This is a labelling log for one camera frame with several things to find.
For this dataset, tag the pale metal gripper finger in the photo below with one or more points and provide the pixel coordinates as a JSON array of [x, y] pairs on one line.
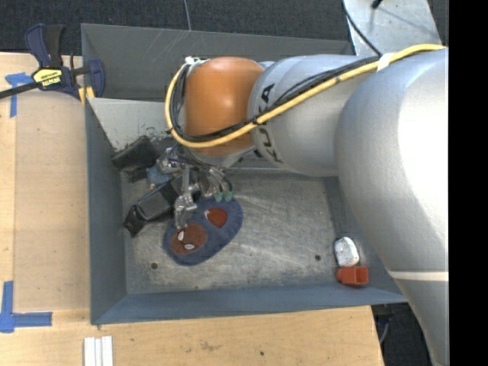
[[192, 203], [180, 216]]

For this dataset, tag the small blue lump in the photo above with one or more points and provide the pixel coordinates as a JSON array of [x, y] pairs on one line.
[[158, 177]]

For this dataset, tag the blue cloth with red patches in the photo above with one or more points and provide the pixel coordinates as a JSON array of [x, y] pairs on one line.
[[223, 231]]

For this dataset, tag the grey metal bin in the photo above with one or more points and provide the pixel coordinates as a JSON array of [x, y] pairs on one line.
[[274, 219]]

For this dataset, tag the pale wood flat board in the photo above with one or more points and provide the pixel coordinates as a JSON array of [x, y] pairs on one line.
[[49, 204]]

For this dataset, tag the white speckled lump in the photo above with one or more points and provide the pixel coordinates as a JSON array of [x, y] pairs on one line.
[[347, 252]]

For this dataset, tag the red-orange small block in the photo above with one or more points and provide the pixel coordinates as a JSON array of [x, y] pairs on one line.
[[352, 275]]

